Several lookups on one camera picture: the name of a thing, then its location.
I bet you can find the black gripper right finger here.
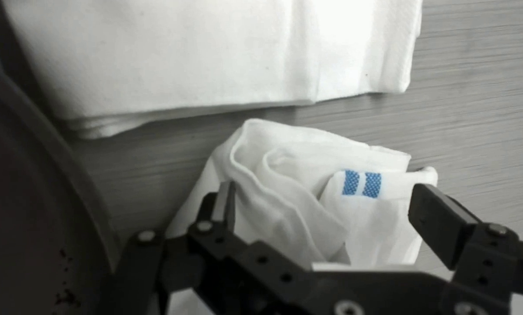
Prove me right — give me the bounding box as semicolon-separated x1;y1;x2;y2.
408;184;523;315

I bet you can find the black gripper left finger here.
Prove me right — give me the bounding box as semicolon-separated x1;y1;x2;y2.
105;181;258;315

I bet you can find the white towel with blue stripe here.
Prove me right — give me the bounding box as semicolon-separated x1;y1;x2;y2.
167;120;438;270

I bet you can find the black frying pan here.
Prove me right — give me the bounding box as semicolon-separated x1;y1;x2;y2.
0;58;123;315

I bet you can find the folded white towel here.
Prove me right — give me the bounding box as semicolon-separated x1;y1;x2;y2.
2;0;424;139

